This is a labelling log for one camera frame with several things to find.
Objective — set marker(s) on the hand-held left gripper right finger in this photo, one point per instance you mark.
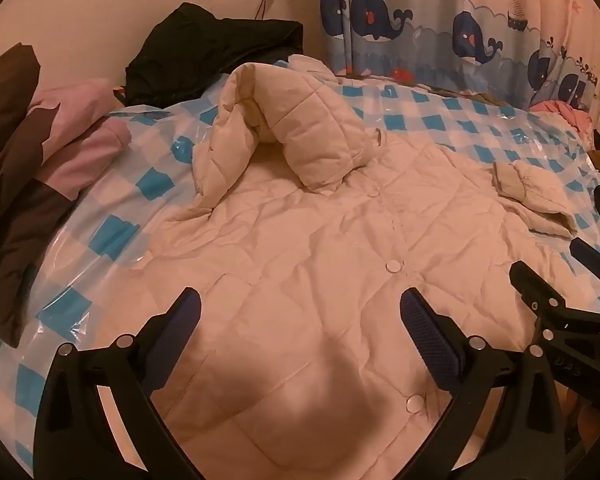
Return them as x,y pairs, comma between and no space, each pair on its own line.
427,335

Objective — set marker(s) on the pink clothes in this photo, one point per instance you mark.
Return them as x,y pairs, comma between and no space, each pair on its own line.
565,112

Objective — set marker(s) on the blue checkered plastic sheet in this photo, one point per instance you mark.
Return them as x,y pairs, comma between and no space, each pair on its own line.
420,120

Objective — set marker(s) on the cream quilted coat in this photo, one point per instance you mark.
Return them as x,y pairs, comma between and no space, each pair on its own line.
305,270

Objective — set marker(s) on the pink and brown garment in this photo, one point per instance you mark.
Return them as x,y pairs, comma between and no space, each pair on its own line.
70,110

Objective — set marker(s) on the black jacket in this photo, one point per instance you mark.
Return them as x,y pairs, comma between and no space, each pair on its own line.
205,40

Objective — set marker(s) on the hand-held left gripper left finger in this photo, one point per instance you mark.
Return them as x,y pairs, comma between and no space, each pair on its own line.
187,306

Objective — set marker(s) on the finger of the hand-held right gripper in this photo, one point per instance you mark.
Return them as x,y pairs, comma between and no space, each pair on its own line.
597,265
530,285

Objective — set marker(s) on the whale print curtain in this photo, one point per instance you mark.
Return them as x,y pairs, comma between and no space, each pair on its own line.
430,10

